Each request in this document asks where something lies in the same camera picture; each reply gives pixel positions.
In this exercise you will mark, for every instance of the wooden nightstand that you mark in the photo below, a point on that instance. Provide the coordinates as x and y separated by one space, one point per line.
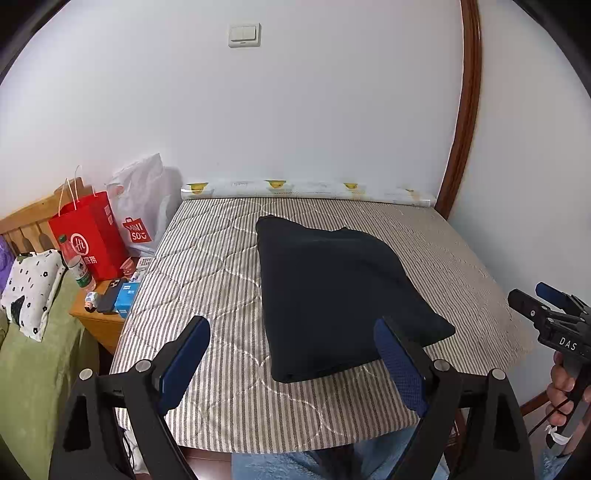
104 327

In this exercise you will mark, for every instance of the small toy figurine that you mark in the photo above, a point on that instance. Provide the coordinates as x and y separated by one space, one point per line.
91 302

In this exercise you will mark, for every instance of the brown wooden door frame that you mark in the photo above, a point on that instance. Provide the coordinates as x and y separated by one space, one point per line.
466 115

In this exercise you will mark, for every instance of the small red cup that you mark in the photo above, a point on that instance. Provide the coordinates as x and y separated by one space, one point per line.
126 267

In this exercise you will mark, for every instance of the wooden headboard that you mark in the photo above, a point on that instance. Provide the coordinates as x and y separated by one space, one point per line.
27 221

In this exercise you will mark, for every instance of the white plastic bag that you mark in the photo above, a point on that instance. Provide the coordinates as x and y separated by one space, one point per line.
143 203

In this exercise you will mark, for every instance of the small blue box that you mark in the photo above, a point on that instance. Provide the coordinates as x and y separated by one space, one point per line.
127 300

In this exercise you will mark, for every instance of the white light switch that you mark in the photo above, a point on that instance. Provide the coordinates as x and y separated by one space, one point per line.
244 35

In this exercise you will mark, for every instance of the red paper bag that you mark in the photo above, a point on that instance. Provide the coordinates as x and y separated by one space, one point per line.
92 240

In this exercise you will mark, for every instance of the clear plastic bottle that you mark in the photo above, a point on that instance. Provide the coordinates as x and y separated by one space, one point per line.
79 272

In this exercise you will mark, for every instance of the green blanket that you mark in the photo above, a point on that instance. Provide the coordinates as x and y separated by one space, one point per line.
32 378

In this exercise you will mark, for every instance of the white remote control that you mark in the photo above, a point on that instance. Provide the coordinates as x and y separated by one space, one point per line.
144 263

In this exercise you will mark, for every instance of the white floral pillow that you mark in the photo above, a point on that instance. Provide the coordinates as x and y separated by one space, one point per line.
32 286

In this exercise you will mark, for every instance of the striped quilted mat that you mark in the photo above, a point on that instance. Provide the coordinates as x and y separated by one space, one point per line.
207 277

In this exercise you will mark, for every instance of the person's right hand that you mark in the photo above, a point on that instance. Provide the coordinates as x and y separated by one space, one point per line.
557 392

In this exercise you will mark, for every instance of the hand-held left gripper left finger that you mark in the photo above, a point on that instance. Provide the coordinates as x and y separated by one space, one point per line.
182 364

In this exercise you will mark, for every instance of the rolled white printed mat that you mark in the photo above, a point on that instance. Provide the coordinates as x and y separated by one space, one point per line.
300 189

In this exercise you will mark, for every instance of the purple plush cushion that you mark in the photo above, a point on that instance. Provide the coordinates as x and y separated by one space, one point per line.
5 261

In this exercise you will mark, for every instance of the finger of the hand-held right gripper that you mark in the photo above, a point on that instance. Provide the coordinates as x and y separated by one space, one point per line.
554 295
524 304

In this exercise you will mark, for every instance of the black sweatshirt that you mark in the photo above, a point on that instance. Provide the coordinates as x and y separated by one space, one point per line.
332 295

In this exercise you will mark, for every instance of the dark smartphone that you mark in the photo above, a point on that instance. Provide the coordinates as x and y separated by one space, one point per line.
110 297

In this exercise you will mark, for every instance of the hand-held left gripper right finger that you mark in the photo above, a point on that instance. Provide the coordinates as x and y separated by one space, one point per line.
401 364

